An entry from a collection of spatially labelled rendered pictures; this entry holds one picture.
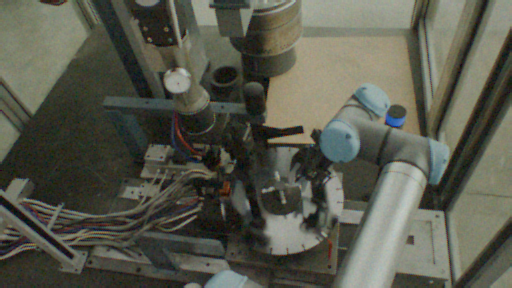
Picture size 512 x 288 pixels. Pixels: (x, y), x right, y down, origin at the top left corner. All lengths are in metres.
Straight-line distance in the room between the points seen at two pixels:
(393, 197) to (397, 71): 1.09
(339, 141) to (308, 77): 0.95
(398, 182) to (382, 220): 0.08
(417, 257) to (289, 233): 0.32
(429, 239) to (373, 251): 0.52
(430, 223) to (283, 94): 0.76
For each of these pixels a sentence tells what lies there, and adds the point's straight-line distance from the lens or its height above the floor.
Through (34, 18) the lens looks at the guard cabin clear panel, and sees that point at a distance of 2.04.
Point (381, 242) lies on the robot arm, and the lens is 0.62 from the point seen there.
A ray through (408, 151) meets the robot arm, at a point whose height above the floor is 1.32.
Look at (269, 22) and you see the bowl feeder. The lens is 1.45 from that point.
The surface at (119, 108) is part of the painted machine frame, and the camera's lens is 1.31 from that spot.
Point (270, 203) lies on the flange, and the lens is 1.06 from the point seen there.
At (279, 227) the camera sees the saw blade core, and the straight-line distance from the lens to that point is 1.04.
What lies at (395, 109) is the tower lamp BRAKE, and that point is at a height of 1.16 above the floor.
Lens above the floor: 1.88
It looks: 52 degrees down
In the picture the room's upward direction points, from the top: 11 degrees counter-clockwise
